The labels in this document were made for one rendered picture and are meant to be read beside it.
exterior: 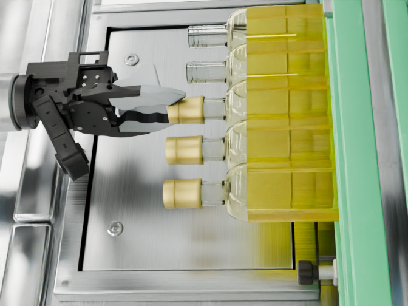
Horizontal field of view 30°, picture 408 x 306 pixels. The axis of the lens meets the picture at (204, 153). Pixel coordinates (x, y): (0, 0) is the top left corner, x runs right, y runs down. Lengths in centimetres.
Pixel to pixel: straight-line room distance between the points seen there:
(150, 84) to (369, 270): 38
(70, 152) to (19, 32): 45
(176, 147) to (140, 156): 18
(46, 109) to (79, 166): 9
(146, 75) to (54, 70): 13
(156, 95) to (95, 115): 9
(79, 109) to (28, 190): 19
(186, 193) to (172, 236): 14
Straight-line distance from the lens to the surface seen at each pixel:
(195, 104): 93
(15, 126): 99
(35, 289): 102
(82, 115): 96
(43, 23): 129
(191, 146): 90
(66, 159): 90
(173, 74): 114
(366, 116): 78
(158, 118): 97
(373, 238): 71
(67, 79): 96
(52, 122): 94
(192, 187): 88
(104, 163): 108
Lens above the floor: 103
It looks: 6 degrees up
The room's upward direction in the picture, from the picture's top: 91 degrees counter-clockwise
